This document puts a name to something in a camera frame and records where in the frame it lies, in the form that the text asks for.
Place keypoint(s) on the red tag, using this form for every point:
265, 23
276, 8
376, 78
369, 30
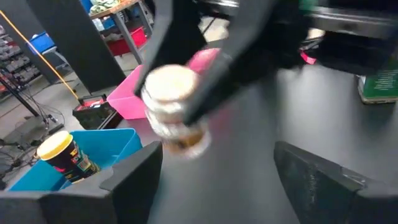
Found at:
308, 58

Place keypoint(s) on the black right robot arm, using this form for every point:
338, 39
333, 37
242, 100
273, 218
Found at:
357, 46

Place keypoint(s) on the red storage bin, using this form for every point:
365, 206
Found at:
124, 43

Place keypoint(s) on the parts storage shelf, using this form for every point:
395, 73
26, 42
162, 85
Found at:
15, 65

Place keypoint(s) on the pink lid spice jar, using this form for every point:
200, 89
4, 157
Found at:
169, 87

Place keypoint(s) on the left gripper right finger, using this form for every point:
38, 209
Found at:
311, 186

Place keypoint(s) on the blue plastic bin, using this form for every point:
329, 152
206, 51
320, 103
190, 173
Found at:
115, 146

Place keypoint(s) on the black table mat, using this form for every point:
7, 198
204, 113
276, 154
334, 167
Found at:
280, 109

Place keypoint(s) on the black room panel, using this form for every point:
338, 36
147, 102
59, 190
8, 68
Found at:
18, 12
77, 40

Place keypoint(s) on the green white cloth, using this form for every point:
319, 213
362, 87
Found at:
104, 4

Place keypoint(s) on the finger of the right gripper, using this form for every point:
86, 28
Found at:
174, 31
255, 53

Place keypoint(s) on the black tripod stand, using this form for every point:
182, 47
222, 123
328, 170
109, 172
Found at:
21, 99

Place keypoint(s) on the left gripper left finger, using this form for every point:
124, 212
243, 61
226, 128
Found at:
124, 193

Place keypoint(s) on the blue storage bin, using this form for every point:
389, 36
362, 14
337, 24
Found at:
40, 42

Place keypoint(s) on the pink plastic bin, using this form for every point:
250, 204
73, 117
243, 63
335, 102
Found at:
124, 99

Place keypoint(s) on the yellow lid spice jar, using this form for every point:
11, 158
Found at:
59, 149

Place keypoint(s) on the wooden top workbench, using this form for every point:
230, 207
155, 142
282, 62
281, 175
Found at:
124, 31

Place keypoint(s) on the red and black crate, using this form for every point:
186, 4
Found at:
93, 115

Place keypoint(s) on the green lid spice jar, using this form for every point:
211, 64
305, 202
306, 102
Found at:
379, 84

